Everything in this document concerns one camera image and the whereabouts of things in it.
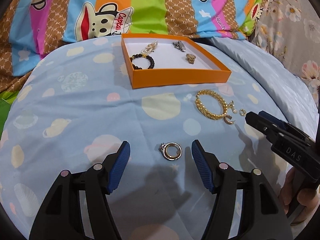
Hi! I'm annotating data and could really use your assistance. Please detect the small gold hoop earring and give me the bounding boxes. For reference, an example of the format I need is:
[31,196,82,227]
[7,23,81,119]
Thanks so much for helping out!
[223,114,235,125]

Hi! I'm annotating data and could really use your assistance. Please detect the gold chain bracelet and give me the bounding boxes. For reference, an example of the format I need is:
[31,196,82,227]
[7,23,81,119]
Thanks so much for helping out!
[195,89,230,120]

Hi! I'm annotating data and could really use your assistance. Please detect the silver and gold rings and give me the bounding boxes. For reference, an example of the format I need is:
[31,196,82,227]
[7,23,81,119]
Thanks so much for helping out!
[158,141,183,161]

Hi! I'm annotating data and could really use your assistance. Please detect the gold wristwatch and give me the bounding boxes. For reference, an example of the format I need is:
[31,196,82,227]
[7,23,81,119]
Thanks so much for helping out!
[186,54,196,64]

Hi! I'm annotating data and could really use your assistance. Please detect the black bead bracelet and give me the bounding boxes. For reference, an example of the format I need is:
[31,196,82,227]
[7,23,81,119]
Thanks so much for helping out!
[129,54,156,71]

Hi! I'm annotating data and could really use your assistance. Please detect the white pearl bracelet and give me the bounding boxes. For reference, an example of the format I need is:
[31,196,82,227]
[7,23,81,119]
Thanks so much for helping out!
[140,40,158,58]

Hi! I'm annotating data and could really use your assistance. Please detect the person's right hand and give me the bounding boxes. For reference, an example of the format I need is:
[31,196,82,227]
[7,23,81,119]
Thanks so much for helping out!
[278,167,319,225]

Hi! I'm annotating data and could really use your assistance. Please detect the grey blue blanket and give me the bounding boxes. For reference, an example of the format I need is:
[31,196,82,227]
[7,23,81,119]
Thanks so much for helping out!
[200,37,319,139]

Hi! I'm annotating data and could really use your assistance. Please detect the gold pearl charm earring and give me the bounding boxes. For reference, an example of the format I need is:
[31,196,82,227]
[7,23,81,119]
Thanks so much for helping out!
[228,100,238,114]

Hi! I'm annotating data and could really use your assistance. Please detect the light blue spotted bedsheet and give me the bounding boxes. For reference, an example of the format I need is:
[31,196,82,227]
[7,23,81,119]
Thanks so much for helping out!
[1,37,287,239]

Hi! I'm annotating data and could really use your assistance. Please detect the grey floral fabric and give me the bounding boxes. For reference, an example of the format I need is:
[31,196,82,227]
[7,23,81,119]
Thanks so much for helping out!
[251,0,319,103]

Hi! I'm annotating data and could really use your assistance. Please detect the orange cardboard tray box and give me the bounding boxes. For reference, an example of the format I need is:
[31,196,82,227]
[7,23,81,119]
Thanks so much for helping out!
[121,34,232,89]

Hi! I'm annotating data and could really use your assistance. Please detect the colourful monkey print duvet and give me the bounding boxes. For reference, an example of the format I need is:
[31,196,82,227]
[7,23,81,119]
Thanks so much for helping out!
[1,0,268,93]

